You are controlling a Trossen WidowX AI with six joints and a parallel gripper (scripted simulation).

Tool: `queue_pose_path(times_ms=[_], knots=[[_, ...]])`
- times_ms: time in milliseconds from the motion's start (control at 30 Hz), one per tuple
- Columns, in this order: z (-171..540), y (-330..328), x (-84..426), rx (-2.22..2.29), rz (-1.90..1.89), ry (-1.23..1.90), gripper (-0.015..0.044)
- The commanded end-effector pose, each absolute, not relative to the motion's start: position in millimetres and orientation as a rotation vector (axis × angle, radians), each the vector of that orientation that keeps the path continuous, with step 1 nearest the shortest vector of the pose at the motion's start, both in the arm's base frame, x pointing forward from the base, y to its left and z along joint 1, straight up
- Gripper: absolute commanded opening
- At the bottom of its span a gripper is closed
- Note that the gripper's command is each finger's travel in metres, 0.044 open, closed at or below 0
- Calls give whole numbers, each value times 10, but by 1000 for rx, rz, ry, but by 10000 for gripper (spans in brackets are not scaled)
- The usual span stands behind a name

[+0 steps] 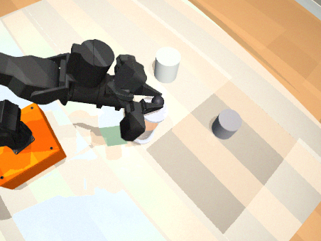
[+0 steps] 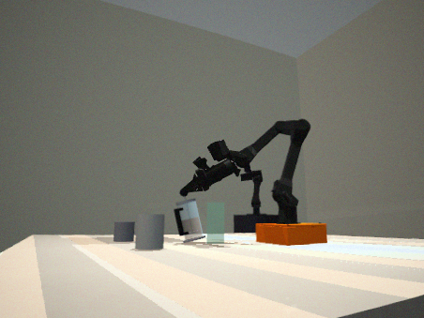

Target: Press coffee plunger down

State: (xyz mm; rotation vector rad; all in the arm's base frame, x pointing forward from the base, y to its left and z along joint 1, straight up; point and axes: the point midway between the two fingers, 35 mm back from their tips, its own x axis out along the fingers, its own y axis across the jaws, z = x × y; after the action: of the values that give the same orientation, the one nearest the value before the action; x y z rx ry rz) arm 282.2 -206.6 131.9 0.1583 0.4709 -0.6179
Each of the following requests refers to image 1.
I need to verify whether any grey cylinder with white top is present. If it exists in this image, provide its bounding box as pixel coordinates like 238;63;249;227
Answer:
212;109;242;139

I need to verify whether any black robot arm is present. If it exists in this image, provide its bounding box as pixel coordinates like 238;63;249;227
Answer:
0;39;147;155

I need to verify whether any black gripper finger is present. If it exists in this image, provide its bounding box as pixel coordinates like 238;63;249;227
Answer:
140;98;163;114
133;83;161;97

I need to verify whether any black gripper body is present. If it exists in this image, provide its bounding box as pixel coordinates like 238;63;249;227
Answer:
94;73;146;141

